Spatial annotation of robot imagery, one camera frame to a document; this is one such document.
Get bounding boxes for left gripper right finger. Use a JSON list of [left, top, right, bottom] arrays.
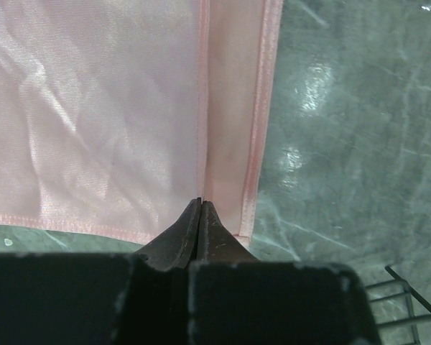
[[188, 202, 381, 344]]

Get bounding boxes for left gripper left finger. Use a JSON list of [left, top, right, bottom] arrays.
[[0, 199, 201, 344]]

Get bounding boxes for black wire dish rack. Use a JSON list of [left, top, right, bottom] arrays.
[[366, 265, 431, 336]]

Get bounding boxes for pink satin napkin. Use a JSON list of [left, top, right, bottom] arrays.
[[0, 1, 283, 245]]

